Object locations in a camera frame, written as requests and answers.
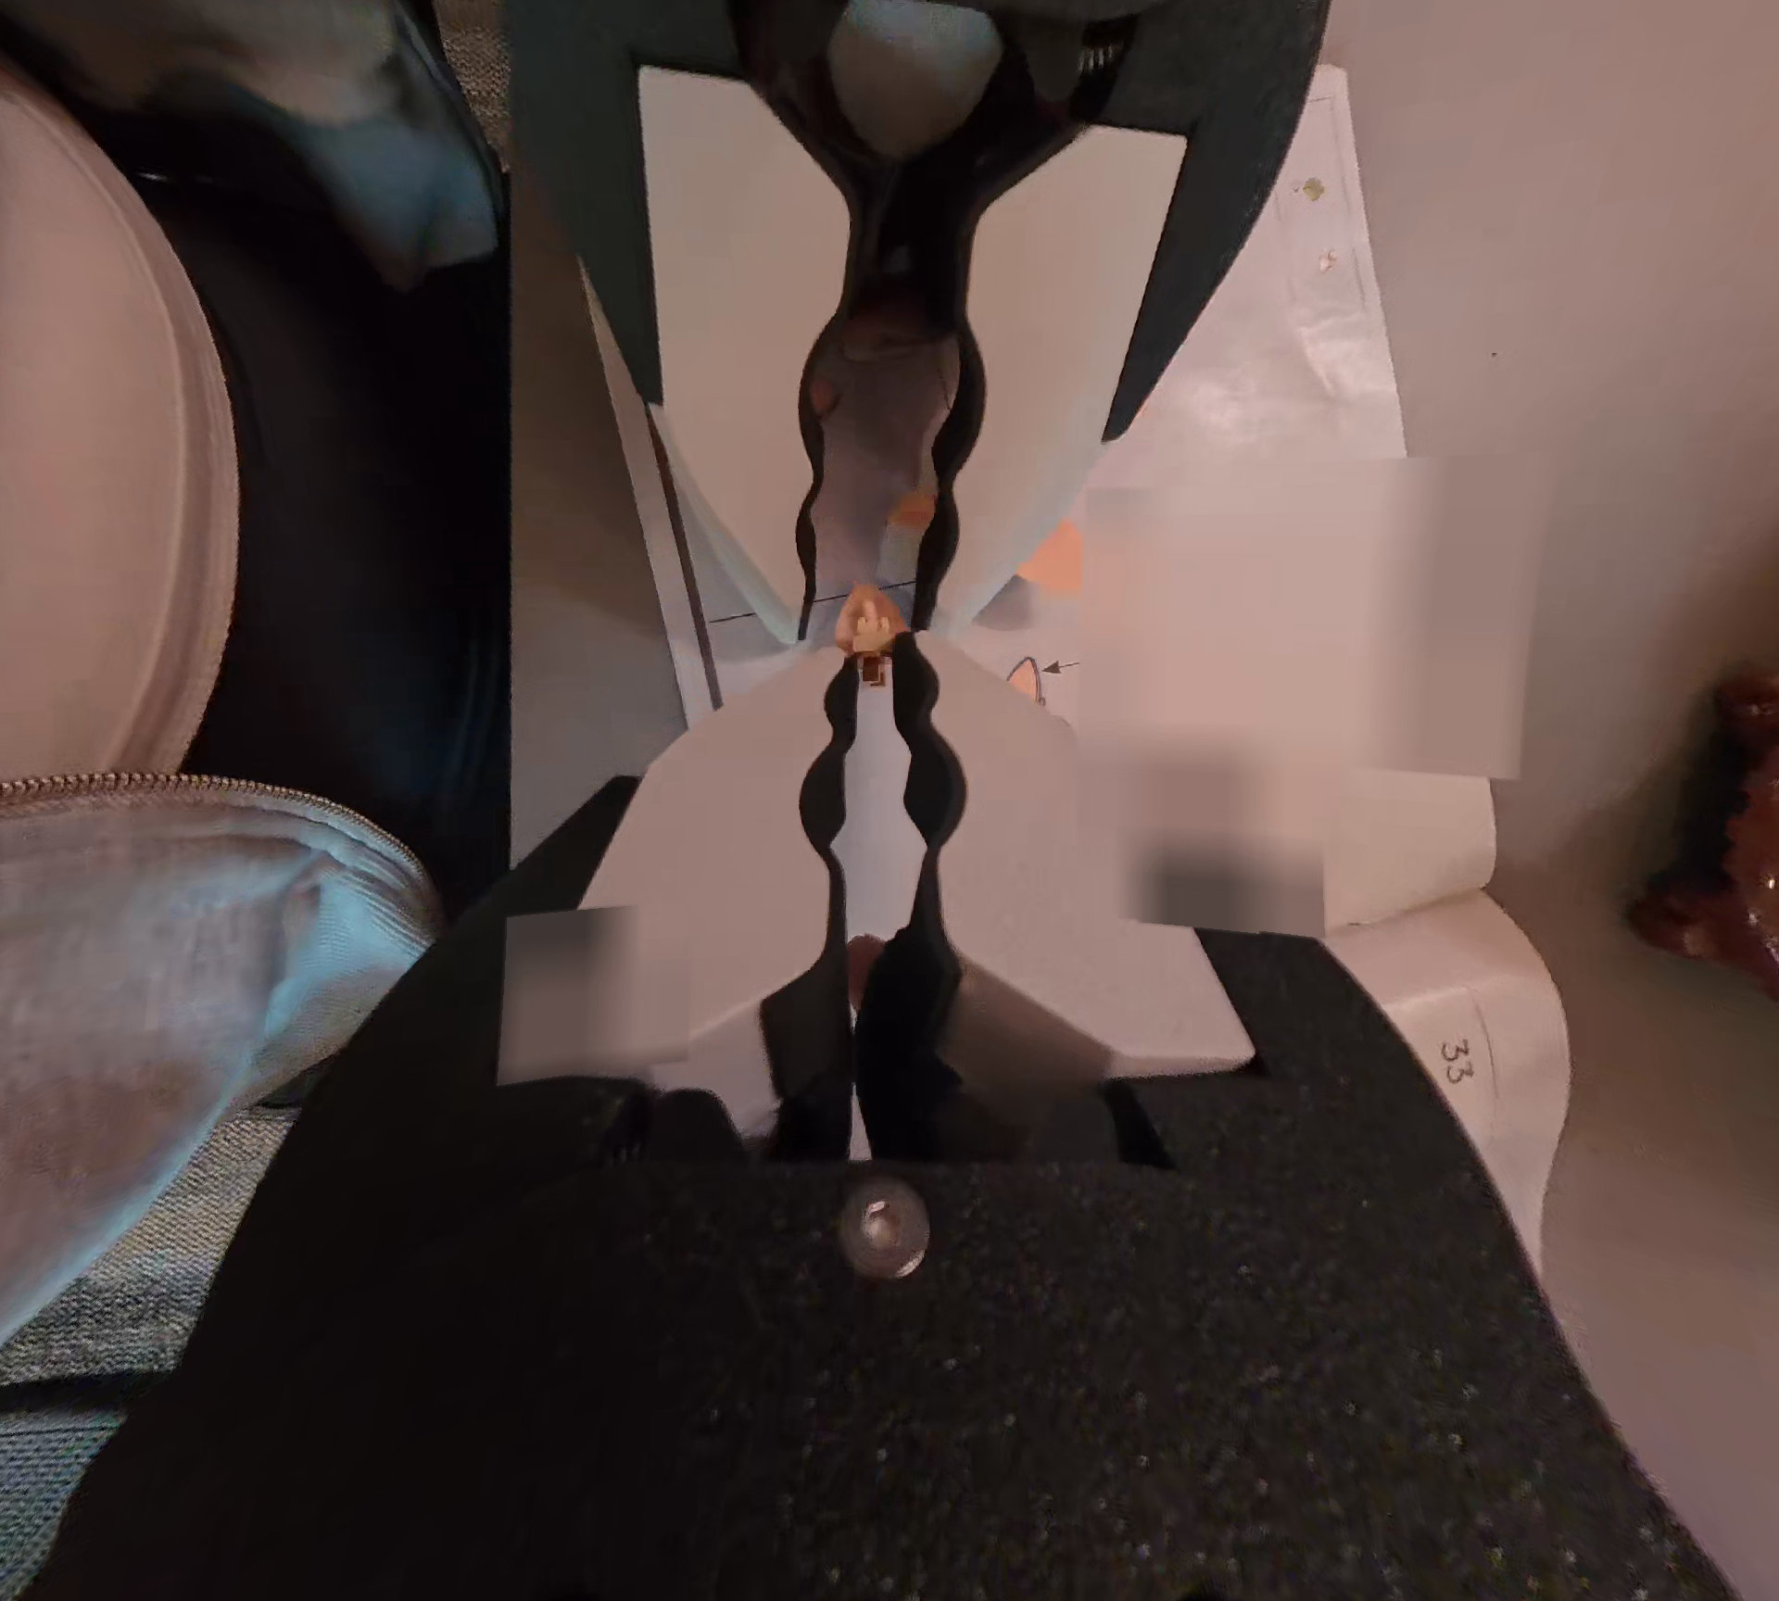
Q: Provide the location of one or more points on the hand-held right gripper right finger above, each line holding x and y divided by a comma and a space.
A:
1028, 879

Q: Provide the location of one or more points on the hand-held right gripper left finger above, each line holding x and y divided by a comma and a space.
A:
723, 823

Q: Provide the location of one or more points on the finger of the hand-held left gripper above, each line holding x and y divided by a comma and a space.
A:
723, 267
1069, 295

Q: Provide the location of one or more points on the peach brick petal piece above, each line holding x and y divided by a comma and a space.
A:
871, 619

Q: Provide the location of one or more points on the peach pink brick flower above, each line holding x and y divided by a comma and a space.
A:
1056, 553

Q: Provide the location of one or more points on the white desk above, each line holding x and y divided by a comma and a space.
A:
1597, 239

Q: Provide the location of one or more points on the person's left hand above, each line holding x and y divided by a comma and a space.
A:
882, 339

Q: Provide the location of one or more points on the white instruction booklet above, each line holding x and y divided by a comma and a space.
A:
1319, 378

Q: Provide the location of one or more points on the grey zippered pouch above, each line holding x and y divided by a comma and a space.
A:
167, 934

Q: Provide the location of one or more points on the beige round cushion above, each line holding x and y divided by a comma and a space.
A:
96, 447

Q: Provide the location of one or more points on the brown glossy figurine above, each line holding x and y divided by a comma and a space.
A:
1716, 851

